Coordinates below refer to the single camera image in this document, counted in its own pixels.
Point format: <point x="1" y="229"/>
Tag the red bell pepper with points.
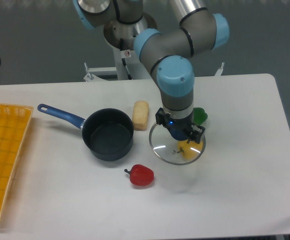
<point x="140" y="175"/>

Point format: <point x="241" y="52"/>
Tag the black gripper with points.
<point x="183" y="127"/>

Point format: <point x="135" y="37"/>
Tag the yellow woven tray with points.
<point x="14" y="123"/>

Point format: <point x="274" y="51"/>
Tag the yellow bell pepper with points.
<point x="189" y="151"/>

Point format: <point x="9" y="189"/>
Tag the green bell pepper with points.
<point x="199" y="116"/>

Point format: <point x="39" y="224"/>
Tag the dark saucepan blue handle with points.
<point x="108" y="132"/>

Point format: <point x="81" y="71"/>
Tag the beige bread loaf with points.
<point x="140" y="115"/>

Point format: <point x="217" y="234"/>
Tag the glass lid blue knob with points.
<point x="174" y="151"/>

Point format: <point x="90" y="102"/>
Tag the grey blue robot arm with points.
<point x="174" y="76"/>

